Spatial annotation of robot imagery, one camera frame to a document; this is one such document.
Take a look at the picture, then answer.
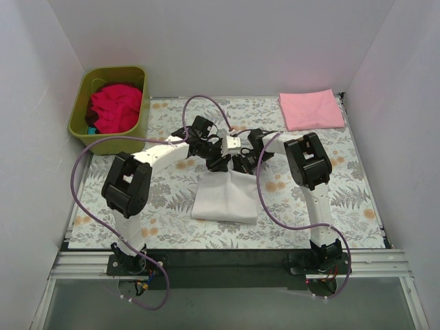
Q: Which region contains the white t shirt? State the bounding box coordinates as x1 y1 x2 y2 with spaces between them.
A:
191 170 259 226

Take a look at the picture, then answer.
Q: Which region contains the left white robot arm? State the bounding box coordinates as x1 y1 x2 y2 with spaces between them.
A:
102 115 231 275

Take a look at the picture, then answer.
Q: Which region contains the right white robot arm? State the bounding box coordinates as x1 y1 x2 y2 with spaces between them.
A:
232 129 341 274

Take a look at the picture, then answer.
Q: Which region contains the folded pink t shirt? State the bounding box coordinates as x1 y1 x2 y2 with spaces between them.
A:
278 89 345 131

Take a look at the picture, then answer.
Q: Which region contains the crumpled red t shirt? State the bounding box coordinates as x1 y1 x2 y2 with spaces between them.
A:
85 83 143 134

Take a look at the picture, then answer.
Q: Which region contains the olive green plastic bin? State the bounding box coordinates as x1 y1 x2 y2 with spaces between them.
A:
68 66 150 155

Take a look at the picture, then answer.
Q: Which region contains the blue garment in bin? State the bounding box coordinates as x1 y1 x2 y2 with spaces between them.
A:
87 126 99 135

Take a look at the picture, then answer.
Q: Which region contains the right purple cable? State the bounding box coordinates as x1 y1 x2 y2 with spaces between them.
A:
233 129 352 301

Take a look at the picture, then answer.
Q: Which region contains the purple cable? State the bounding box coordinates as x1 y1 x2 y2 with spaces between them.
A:
233 129 352 301
70 95 237 311

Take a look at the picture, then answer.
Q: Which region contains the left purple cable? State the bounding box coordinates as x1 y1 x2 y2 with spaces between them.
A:
70 95 237 311

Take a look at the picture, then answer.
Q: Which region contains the aluminium front rail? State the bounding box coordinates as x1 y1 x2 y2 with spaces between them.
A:
49 249 413 279

